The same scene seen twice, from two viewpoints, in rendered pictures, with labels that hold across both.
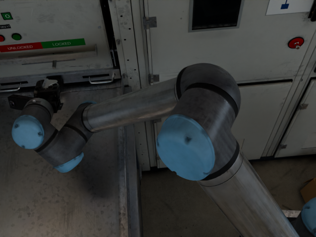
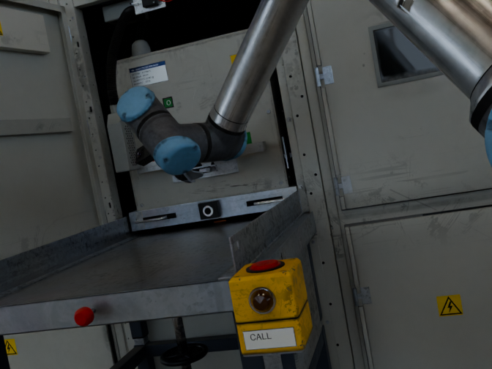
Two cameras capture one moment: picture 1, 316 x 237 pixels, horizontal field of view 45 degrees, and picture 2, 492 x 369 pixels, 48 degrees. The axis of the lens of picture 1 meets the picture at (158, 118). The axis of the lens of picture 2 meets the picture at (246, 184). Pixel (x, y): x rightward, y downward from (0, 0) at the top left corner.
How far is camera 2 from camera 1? 121 cm
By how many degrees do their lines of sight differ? 55
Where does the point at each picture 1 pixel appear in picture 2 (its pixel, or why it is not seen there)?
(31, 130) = (139, 93)
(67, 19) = not seen: hidden behind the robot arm
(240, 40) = (458, 97)
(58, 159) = (161, 132)
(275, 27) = not seen: outside the picture
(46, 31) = not seen: hidden behind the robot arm
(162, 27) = (342, 83)
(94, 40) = (262, 135)
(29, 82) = (178, 217)
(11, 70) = (159, 195)
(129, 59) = (306, 154)
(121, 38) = (293, 114)
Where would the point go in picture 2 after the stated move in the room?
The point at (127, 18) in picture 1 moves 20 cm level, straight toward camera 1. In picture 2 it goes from (297, 79) to (288, 72)
